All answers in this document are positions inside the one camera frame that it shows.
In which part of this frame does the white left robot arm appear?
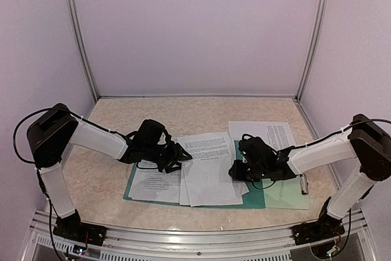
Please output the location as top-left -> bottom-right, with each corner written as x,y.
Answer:
26,103 -> 192,240

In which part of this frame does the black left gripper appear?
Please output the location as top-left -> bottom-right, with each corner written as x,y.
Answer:
144,141 -> 192,174

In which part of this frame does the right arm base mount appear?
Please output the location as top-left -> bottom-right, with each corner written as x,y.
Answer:
291,198 -> 345,245

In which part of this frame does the light green clipboard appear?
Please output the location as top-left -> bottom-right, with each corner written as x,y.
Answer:
263,177 -> 310,210

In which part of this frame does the printed paper stack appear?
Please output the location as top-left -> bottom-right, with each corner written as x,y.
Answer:
178,132 -> 249,207

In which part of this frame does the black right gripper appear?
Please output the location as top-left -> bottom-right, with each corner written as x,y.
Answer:
228,160 -> 268,182

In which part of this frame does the dark green folder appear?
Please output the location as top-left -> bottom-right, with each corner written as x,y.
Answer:
134,144 -> 265,208

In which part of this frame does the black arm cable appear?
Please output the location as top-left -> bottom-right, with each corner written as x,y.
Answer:
12,108 -> 129,164
290,118 -> 391,152

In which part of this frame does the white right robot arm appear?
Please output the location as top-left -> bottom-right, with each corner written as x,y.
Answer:
228,114 -> 390,239

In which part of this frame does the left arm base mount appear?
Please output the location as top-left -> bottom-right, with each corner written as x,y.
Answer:
53,210 -> 107,246

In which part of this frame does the front aluminium rail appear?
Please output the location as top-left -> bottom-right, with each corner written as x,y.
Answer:
29,208 -> 373,261

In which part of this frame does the left aluminium frame post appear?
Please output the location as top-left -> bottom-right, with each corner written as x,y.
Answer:
66,0 -> 100,103

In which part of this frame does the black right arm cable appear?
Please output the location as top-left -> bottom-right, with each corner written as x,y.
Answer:
290,118 -> 391,152

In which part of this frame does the right aluminium frame post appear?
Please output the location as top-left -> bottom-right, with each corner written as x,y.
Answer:
295,0 -> 327,104

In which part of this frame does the printed paper sheet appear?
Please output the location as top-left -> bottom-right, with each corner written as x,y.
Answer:
123,161 -> 181,204

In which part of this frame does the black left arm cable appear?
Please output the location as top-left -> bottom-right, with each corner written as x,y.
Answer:
12,108 -> 129,164

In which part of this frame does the aluminium frame post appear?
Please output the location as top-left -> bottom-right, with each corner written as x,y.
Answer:
295,0 -> 327,104
66,0 -> 100,103

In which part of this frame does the blank white paper sheet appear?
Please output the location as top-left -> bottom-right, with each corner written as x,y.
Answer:
228,121 -> 296,150

